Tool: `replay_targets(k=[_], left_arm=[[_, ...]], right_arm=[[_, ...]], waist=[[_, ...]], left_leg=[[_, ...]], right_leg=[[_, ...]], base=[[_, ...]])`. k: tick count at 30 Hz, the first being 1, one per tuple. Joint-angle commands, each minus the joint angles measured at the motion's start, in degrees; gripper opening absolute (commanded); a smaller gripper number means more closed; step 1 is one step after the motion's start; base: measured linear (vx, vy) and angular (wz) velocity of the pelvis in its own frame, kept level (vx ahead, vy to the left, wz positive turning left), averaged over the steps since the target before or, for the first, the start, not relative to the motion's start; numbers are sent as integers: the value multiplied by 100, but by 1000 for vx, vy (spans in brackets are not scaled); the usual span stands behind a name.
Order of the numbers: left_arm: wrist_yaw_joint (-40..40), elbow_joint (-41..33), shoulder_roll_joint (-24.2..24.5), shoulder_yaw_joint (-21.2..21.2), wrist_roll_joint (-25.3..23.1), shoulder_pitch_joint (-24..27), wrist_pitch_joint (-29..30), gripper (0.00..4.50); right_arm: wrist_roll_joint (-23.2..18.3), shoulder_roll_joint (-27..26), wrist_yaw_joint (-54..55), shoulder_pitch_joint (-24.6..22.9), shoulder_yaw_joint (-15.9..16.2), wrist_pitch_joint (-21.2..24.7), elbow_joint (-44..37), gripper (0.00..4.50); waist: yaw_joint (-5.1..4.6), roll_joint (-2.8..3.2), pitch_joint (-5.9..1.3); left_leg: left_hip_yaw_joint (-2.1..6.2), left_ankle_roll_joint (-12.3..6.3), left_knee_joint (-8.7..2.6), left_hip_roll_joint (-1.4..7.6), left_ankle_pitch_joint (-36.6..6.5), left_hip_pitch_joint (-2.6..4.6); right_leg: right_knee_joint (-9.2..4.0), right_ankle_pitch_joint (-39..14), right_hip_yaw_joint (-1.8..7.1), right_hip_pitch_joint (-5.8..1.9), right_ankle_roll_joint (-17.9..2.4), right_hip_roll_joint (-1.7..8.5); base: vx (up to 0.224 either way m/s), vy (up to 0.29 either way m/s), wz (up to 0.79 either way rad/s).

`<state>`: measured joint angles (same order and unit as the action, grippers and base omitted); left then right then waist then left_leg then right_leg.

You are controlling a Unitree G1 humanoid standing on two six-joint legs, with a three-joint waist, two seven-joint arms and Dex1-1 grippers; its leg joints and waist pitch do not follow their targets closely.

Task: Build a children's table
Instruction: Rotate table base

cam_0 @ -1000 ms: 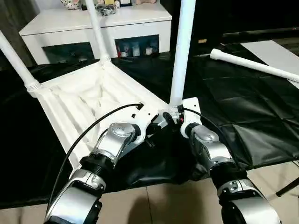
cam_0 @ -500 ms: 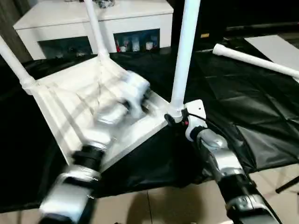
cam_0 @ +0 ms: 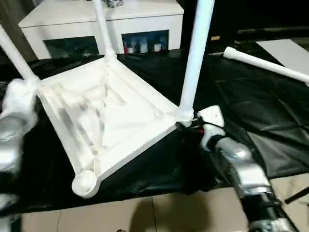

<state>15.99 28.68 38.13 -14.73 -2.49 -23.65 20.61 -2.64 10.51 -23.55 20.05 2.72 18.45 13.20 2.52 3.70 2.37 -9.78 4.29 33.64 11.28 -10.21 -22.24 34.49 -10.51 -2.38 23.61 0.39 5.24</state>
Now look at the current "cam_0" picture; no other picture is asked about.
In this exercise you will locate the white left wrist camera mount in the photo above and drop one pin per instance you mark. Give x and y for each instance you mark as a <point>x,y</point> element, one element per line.
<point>19,101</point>

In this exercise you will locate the small yellow label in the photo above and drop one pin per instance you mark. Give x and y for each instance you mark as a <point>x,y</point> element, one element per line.
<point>216,38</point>

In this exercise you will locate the white plastic table leg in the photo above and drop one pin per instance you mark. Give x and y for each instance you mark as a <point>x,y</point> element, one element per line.
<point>265,65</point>
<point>196,55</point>
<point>15,53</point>
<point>103,29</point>

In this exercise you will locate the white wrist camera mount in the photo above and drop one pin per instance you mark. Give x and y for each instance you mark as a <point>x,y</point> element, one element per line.
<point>19,101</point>
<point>213,116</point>

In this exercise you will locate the white plastic table top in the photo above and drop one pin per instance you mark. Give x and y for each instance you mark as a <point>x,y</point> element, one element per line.
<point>132,125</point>

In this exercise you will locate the white cabinet with glass doors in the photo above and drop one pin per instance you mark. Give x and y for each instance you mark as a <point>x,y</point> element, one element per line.
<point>72,19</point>

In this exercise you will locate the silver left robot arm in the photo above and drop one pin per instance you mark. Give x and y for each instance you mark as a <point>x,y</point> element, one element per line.
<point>10,145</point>

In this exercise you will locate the black tripod leg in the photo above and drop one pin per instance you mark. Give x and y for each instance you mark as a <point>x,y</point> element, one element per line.
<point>297,197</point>

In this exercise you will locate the black work mat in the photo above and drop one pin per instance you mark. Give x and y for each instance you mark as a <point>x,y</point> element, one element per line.
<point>241,101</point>

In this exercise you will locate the grey curtain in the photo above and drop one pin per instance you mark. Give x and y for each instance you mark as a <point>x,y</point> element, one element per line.
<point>12,14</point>

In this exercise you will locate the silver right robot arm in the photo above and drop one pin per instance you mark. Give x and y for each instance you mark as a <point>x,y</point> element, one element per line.
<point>246,166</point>

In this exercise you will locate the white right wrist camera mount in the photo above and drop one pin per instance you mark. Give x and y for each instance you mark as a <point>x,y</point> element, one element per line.
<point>213,116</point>

